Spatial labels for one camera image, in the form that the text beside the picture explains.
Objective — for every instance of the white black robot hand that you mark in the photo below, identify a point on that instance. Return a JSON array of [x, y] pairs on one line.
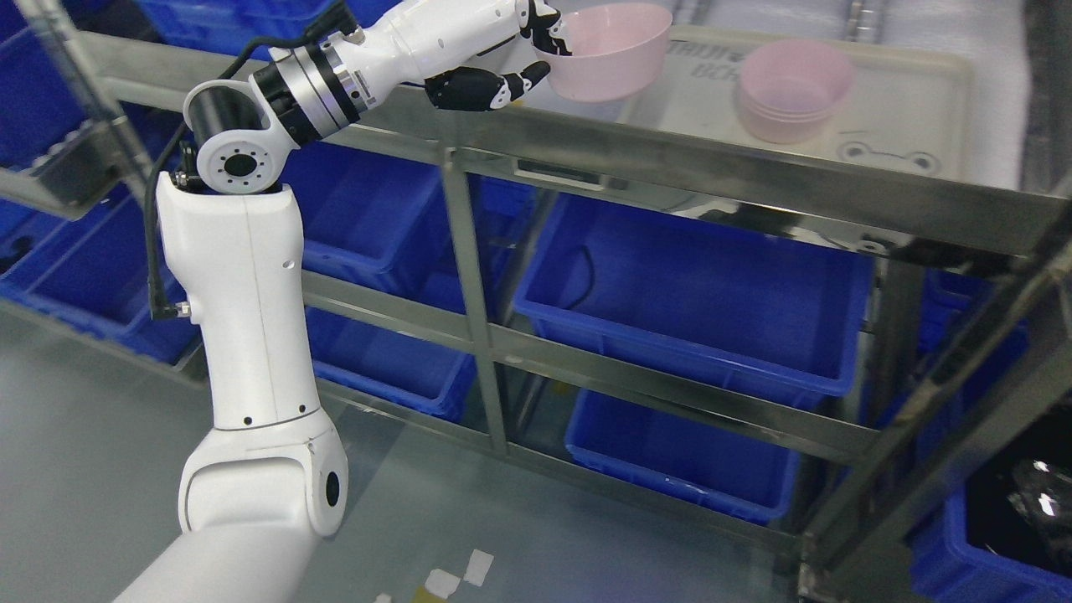
[[430, 42]]

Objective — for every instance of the pink plastic bowl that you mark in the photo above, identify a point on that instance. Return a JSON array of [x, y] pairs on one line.
[[617, 50]]

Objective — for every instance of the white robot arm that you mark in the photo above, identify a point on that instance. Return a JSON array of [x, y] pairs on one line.
[[268, 483]]

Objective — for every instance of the stack of pink bowls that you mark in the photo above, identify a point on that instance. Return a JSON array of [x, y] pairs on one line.
[[788, 90]]

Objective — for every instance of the stainless steel shelf rack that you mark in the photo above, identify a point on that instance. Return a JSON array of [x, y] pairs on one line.
[[1024, 234]]

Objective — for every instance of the blue plastic bin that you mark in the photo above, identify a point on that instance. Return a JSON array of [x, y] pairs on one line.
[[946, 567], [376, 221], [419, 375], [699, 464], [751, 313]]

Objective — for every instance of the cream frog tray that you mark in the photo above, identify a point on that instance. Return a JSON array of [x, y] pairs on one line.
[[908, 110]]

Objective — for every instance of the black motorcycle helmet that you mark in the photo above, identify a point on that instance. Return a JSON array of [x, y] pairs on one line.
[[1019, 502]]

